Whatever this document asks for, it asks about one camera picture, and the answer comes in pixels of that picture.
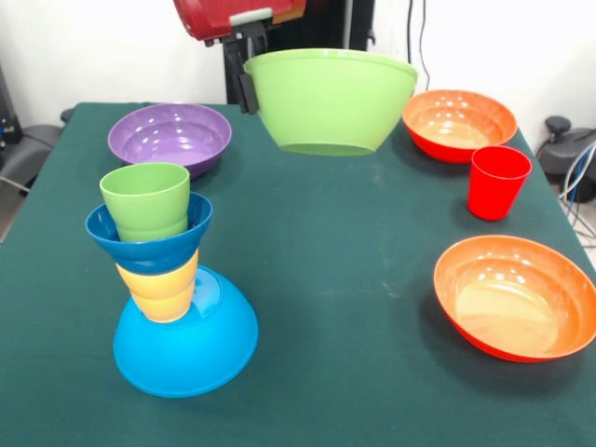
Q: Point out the purple plastic bowl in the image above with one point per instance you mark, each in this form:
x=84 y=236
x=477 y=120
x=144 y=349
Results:
x=170 y=139

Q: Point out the dark green tablecloth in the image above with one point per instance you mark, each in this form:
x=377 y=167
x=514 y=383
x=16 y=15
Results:
x=326 y=261

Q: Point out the red plastic cup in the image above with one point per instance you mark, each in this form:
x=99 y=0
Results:
x=498 y=186

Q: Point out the black equipment box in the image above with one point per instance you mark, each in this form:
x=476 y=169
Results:
x=9 y=116

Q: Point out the light blue plastic bowl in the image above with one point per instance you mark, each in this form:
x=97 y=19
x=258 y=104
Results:
x=195 y=354

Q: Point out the dark blue plastic bowl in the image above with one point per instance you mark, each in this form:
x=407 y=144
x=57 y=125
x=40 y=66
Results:
x=149 y=256

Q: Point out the orange plastic bowl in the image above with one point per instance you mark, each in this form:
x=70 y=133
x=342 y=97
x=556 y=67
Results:
x=458 y=125
x=512 y=302

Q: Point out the green stepped plastic cup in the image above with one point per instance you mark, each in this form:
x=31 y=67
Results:
x=146 y=205

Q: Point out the yellow stepped plastic cup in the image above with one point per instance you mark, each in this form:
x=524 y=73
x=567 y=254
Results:
x=160 y=298

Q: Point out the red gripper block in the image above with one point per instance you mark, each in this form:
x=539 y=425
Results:
x=209 y=16

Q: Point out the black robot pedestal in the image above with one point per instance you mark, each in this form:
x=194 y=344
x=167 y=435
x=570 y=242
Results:
x=335 y=28

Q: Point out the light green plastic bowl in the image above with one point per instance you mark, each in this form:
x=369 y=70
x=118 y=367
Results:
x=326 y=102

